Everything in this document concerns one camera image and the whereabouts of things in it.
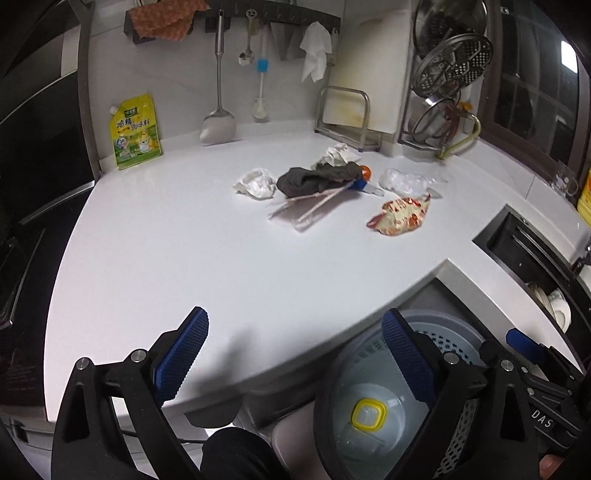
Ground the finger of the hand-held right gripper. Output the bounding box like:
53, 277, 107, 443
505, 328, 578, 379

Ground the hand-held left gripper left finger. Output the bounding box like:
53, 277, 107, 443
51, 305, 211, 480

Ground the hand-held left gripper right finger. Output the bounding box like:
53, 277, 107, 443
381, 308, 550, 480

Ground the grey perforated trash bin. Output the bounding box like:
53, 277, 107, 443
314, 309, 490, 480

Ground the red patterned snack wrapper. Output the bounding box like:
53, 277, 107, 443
366, 193, 432, 236

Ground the clear plastic bag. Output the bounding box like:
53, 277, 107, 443
379, 168, 450, 198

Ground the clear plastic wrapper white label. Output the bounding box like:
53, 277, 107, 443
267, 182, 358, 234

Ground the white tissue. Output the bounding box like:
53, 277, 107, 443
314, 143, 362, 169
232, 167, 280, 200

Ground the dark grey cloth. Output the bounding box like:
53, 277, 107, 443
276, 161, 363, 199

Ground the person's right hand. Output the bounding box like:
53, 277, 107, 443
539, 455, 563, 480

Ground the stack of white dishes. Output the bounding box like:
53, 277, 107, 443
526, 281, 573, 333

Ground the black kitchen sink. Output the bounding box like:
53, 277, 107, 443
473, 205, 591, 333

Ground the person's dark trouser leg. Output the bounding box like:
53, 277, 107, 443
201, 427, 291, 480

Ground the yellow bottle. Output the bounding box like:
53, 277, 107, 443
577, 168, 591, 213

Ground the printed glass cup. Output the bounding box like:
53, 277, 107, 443
551, 164, 580, 197

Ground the metal lid rack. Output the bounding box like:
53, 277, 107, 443
399, 0, 495, 151

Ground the yellow seasoning pouch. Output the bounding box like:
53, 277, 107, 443
108, 93, 163, 171

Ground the brown pot holder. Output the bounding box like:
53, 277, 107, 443
444, 104, 465, 137

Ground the metal spatula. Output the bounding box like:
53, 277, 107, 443
199, 10, 238, 144

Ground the glass pot lid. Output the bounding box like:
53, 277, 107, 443
409, 97, 462, 144

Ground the black built-in oven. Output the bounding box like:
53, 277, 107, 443
0, 69, 98, 416

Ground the metal cutting board rack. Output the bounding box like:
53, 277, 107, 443
315, 87, 384, 151

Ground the blue and white brush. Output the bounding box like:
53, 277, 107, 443
252, 23, 271, 123

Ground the hexagon pattern steamer plate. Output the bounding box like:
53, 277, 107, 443
413, 33, 494, 90

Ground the white cutting board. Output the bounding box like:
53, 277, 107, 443
323, 9, 414, 132

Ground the metal spoon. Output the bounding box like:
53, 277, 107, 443
238, 8, 258, 66

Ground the hanging white cloth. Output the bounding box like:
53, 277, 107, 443
299, 21, 334, 83

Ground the perforated metal steamer basket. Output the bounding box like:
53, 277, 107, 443
413, 0, 488, 51

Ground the orange dish cloth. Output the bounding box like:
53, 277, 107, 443
126, 0, 209, 41

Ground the yellow gas hose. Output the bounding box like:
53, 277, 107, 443
438, 113, 482, 160

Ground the dark wooden window frame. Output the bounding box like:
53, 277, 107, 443
485, 0, 591, 171

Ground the dark wall utensil rail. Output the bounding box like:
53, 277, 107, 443
131, 0, 342, 61

